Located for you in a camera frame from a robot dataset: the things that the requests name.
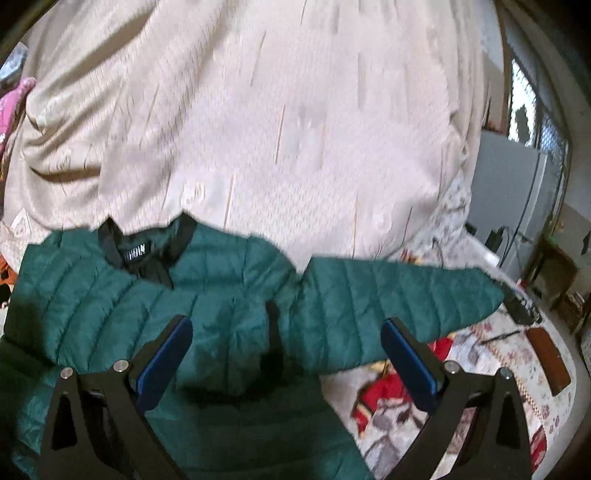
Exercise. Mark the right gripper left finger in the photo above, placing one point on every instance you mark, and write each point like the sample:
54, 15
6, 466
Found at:
96, 427

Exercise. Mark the grey cabinet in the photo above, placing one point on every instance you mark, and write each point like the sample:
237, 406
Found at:
514, 192

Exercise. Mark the beige embossed quilt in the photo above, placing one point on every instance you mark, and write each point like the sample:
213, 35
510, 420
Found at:
343, 128

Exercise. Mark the red orange yellow blanket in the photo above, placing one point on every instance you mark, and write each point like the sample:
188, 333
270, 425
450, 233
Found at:
387, 386

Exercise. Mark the pink penguin fleece garment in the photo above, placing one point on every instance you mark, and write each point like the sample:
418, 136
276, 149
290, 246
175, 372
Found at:
10, 107

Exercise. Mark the window with lattice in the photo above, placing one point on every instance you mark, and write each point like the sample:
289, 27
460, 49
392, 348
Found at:
534, 118

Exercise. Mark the black power strip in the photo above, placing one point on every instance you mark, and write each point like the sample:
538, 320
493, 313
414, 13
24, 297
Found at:
522, 310

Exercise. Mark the brown wooden board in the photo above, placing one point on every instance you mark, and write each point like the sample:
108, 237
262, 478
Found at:
552, 363

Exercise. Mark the green quilted puffer jacket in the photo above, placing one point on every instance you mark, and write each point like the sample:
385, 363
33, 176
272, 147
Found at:
246, 401

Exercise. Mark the floral leaf bedspread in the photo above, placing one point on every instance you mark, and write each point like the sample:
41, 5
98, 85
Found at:
483, 348

